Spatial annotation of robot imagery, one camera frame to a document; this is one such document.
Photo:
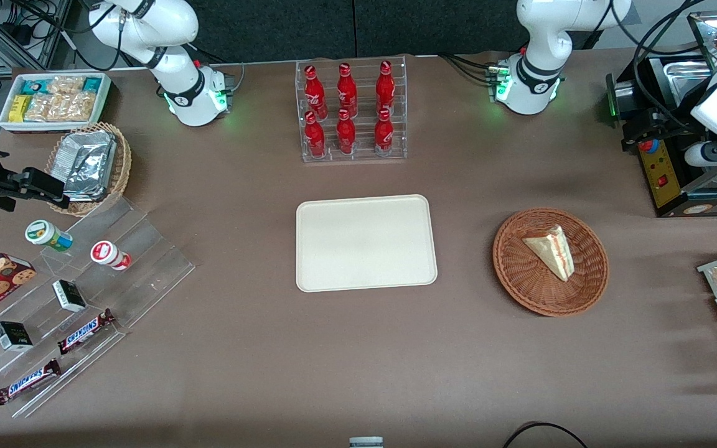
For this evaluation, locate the triangle sandwich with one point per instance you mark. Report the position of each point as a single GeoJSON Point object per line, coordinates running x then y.
{"type": "Point", "coordinates": [554, 252]}

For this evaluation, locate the cream plastic tray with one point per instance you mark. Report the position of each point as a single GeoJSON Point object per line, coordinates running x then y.
{"type": "Point", "coordinates": [366, 242]}

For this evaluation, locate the light tan wicker basket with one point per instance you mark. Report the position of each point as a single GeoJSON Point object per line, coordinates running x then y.
{"type": "Point", "coordinates": [123, 165]}

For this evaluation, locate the Snickers chocolate bar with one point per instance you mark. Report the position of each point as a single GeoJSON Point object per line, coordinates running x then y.
{"type": "Point", "coordinates": [86, 331]}
{"type": "Point", "coordinates": [27, 381]}

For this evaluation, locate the red cola bottle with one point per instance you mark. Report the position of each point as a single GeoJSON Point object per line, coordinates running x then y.
{"type": "Point", "coordinates": [315, 137]}
{"type": "Point", "coordinates": [384, 134]}
{"type": "Point", "coordinates": [313, 90]}
{"type": "Point", "coordinates": [345, 134]}
{"type": "Point", "coordinates": [385, 84]}
{"type": "Point", "coordinates": [346, 87]}

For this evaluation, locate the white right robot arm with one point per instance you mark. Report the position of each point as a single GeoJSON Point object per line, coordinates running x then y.
{"type": "Point", "coordinates": [172, 68]}

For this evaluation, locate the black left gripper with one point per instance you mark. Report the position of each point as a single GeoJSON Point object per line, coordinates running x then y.
{"type": "Point", "coordinates": [653, 122]}

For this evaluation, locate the teal snack pack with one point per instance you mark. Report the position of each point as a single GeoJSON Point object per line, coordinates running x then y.
{"type": "Point", "coordinates": [91, 84]}
{"type": "Point", "coordinates": [36, 85]}

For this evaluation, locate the clear cracker bag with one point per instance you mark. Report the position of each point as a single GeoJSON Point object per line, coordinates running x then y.
{"type": "Point", "coordinates": [78, 107]}
{"type": "Point", "coordinates": [44, 107]}
{"type": "Point", "coordinates": [66, 85]}

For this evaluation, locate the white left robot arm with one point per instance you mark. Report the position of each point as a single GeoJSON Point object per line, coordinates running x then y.
{"type": "Point", "coordinates": [542, 37]}

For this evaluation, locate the aluminium frame shelf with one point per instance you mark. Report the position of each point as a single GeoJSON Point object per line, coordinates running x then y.
{"type": "Point", "coordinates": [35, 37]}

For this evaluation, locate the small black carton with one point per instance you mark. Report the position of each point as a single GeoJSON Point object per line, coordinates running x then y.
{"type": "Point", "coordinates": [13, 336]}
{"type": "Point", "coordinates": [69, 295]}

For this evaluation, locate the black countertop oven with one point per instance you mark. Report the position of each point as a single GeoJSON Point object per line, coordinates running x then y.
{"type": "Point", "coordinates": [707, 193]}

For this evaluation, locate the red label white cup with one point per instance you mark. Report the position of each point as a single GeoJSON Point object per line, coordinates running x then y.
{"type": "Point", "coordinates": [106, 254]}

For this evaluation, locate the yellow snack pack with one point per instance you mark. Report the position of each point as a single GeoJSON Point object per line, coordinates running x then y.
{"type": "Point", "coordinates": [19, 109]}

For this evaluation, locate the green lid yogurt cup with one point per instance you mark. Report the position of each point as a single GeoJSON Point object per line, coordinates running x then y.
{"type": "Point", "coordinates": [44, 233]}

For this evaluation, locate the grey metal object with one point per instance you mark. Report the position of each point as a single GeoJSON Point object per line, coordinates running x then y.
{"type": "Point", "coordinates": [366, 442]}

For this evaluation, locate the clear acrylic stepped stand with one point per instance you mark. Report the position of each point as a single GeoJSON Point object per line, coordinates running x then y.
{"type": "Point", "coordinates": [147, 267]}

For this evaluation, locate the brown round wicker basket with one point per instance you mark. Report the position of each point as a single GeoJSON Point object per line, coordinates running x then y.
{"type": "Point", "coordinates": [520, 280]}

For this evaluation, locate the silver foil packet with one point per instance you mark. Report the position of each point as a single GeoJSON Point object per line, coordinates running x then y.
{"type": "Point", "coordinates": [88, 162]}

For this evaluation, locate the clear acrylic bottle rack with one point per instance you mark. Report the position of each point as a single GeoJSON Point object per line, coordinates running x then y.
{"type": "Point", "coordinates": [396, 140]}

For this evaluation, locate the white rectangular snack bin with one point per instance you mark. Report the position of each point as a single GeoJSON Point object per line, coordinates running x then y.
{"type": "Point", "coordinates": [4, 121]}

